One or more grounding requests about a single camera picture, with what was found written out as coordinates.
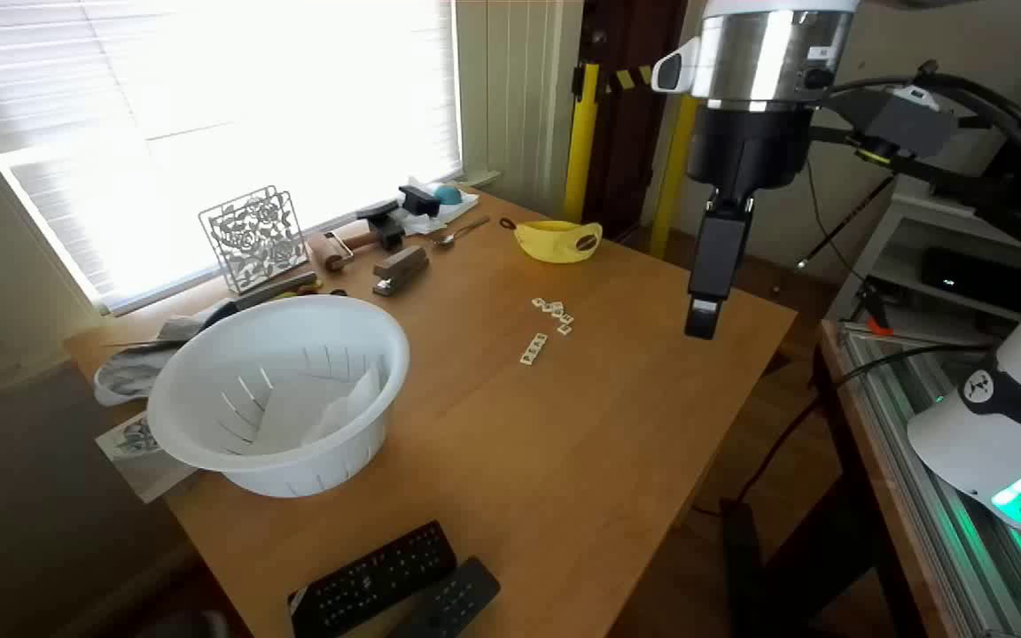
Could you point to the grey cloth under bowl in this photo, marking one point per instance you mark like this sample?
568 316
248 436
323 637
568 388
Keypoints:
134 371

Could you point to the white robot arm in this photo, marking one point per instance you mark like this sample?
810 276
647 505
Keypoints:
757 71

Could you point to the black device on tray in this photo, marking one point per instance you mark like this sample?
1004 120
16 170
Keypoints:
421 201

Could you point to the row of white letter tiles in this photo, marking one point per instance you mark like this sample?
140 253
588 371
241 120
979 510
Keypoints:
534 347

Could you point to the white shelf unit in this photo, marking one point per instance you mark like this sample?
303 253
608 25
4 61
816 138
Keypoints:
933 268

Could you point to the brown wooden block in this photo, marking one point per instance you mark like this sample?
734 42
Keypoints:
329 253

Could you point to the small black remote control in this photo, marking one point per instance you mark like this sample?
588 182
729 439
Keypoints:
453 605

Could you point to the white and teal tray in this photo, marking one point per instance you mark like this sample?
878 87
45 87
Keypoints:
443 217

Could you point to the large black remote control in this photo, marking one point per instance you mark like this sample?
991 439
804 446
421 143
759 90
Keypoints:
375 582

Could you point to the white wire cube puzzle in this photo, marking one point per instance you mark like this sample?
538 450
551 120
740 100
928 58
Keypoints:
252 235

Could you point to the black clamp tool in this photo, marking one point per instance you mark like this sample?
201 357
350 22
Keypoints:
386 223

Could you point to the metal spoon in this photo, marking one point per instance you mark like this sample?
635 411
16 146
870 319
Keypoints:
460 232

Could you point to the yellow pouch of tiles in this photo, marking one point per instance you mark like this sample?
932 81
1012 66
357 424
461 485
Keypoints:
558 242

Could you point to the grey metal stapler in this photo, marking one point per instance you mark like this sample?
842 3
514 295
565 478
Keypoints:
397 271

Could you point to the white plastic colander bowl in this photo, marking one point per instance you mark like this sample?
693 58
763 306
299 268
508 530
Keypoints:
287 399

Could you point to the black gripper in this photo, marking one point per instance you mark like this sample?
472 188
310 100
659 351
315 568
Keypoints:
734 152

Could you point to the printed paper card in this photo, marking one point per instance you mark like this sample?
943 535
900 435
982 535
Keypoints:
140 458

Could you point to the black camera boom stand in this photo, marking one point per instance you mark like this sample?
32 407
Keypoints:
919 126

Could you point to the yellow safety post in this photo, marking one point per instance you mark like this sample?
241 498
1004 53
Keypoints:
582 134

